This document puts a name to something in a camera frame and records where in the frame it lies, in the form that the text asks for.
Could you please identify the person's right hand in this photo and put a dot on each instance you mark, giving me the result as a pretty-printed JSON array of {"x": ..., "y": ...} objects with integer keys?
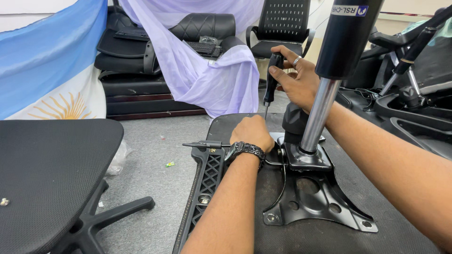
[{"x": 300, "y": 84}]

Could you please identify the person's left hand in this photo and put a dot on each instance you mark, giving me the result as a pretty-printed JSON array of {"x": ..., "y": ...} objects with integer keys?
[{"x": 252, "y": 132}]

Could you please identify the person's left fingers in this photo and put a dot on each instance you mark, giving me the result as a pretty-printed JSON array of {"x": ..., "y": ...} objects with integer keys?
[{"x": 249, "y": 120}]

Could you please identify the black wristwatch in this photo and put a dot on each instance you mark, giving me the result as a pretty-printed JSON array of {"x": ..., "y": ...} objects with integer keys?
[{"x": 247, "y": 148}]

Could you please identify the black tension knob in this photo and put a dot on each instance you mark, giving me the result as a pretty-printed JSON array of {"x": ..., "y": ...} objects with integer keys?
[{"x": 295, "y": 121}]

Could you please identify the black adjustment lever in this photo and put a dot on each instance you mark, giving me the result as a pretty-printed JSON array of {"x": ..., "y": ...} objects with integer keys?
[{"x": 206, "y": 144}]

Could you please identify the lilac cloth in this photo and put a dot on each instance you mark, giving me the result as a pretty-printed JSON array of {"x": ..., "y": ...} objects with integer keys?
[{"x": 212, "y": 81}]

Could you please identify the black keyboard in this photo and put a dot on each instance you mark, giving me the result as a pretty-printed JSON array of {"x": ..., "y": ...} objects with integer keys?
[
  {"x": 203, "y": 47},
  {"x": 132, "y": 34}
]

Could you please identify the small green scrap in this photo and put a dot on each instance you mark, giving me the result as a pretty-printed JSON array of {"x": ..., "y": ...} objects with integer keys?
[{"x": 170, "y": 164}]

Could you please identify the black metal chair mechanism plate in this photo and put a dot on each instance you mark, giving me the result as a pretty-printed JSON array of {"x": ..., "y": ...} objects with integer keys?
[{"x": 310, "y": 204}]

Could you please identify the black mesh office chair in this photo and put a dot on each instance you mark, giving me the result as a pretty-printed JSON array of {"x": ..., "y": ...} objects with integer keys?
[{"x": 282, "y": 21}]

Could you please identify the black and chrome gas lift cylinder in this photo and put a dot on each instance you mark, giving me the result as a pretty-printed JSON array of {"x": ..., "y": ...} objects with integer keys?
[{"x": 344, "y": 42}]

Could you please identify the stack of black leather cushions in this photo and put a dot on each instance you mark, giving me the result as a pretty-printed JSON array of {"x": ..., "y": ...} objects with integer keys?
[{"x": 130, "y": 84}]

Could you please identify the clear plastic bag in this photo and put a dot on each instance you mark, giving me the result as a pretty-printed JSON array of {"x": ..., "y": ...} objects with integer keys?
[{"x": 118, "y": 158}]

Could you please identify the upturned black chair seat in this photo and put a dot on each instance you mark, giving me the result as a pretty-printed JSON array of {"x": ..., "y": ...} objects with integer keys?
[{"x": 335, "y": 240}]

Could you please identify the heap of black chair parts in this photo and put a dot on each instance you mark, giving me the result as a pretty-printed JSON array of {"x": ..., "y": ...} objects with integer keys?
[{"x": 416, "y": 88}]

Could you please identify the black star chair base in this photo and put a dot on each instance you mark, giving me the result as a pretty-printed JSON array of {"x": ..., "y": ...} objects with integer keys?
[{"x": 91, "y": 222}]

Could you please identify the black mesh chair seat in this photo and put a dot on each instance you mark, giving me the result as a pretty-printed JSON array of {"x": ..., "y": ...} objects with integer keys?
[{"x": 46, "y": 169}]

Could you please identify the blue white flag with sun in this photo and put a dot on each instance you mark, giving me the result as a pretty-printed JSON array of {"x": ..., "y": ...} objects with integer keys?
[{"x": 49, "y": 53}]

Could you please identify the black plastic lattice armrest bracket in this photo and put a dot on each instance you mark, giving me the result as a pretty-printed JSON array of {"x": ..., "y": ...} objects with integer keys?
[{"x": 208, "y": 183}]

